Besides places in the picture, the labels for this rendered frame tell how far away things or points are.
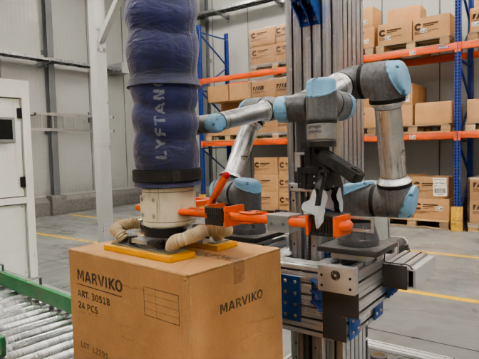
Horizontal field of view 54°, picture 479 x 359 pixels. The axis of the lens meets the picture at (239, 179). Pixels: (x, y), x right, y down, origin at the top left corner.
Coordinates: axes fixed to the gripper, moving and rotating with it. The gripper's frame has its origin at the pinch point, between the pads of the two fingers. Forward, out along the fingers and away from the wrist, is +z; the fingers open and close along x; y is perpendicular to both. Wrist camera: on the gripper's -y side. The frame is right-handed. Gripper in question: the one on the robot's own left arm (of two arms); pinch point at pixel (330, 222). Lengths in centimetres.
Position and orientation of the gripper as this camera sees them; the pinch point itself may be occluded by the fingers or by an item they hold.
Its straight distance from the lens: 118.5
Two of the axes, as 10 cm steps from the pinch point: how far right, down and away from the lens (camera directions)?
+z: 0.2, 10.0, 0.4
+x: -6.5, 0.5, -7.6
